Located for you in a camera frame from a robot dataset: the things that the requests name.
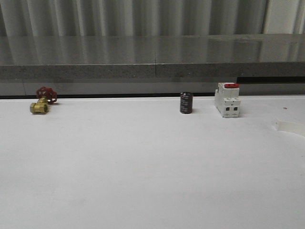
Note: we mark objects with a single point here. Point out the white half pipe clamp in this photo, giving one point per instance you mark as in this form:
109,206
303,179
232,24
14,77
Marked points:
291,127

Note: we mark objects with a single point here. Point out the black cylindrical capacitor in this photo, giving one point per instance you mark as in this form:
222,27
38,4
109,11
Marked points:
186,102

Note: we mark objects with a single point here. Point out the grey stone counter ledge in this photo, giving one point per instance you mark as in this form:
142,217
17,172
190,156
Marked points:
77,66

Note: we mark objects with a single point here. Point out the brass valve red handwheel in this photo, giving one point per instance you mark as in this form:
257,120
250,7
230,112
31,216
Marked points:
46,96

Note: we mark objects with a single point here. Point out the white circuit breaker red switch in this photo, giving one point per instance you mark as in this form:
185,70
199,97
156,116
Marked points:
227,100

